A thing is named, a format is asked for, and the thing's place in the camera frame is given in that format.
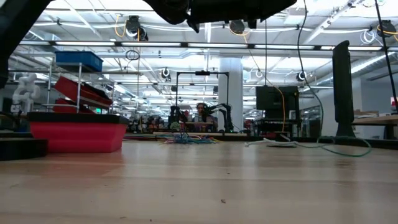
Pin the red and black box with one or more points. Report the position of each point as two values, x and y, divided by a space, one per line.
77 137

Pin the black vertical pole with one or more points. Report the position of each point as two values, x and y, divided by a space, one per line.
265 53

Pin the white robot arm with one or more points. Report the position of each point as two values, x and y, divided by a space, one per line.
26 90

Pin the red storage bin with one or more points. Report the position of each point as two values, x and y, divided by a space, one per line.
71 88
62 107

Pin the wooden workbench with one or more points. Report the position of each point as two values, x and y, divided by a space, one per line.
376 120

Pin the black thin pole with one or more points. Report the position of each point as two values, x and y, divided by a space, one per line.
387 53

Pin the ceiling light strip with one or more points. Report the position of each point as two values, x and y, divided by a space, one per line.
149 44

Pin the black tall stand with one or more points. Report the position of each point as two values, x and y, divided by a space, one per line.
343 93

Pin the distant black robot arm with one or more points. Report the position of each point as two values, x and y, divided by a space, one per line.
225 115

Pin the white building column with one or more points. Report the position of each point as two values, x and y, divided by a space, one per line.
231 81

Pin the black monitor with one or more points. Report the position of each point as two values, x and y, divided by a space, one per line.
273 98

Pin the metal shelf rack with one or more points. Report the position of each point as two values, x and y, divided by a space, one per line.
79 87

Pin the black gantry frame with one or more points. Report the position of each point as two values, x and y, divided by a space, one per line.
202 73

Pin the white ceiling box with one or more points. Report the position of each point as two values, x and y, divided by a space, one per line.
292 18

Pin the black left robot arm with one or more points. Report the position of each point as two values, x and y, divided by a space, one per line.
15 25

